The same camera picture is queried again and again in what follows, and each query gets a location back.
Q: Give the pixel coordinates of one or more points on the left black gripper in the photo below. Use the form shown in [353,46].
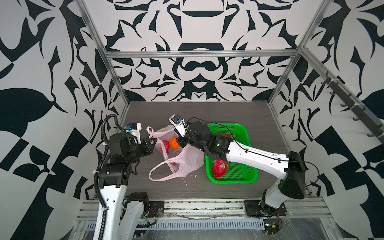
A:
[146,146]

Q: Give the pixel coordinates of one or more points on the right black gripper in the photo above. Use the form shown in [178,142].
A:
[183,141]

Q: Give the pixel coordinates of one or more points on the round orange tangerine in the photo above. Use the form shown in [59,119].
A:
[173,143]

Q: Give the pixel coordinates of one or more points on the red dragon fruit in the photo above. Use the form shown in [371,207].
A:
[227,135]

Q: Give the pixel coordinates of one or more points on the pink plastic bag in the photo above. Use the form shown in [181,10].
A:
[181,161]

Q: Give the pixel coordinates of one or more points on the pink round lychee fruit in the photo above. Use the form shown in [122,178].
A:
[166,145]

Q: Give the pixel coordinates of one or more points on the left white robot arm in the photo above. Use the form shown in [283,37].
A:
[120,214]

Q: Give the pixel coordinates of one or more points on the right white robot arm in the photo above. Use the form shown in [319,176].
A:
[290,169]

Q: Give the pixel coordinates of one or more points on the green plastic basket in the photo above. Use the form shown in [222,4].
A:
[237,173]

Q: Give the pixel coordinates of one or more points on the small circuit board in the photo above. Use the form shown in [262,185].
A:
[272,226]

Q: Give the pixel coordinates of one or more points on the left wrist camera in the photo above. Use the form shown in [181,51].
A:
[134,129]

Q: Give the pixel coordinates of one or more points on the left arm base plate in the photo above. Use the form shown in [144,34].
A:
[155,209]

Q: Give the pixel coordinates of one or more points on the white slotted cable duct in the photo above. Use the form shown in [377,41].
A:
[206,224]

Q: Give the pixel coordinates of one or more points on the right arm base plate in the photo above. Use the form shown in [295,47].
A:
[258,209]

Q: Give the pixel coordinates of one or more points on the aluminium frame rail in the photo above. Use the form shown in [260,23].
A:
[200,54]

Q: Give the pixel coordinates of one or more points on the black wall hook rack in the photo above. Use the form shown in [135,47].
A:
[350,102]

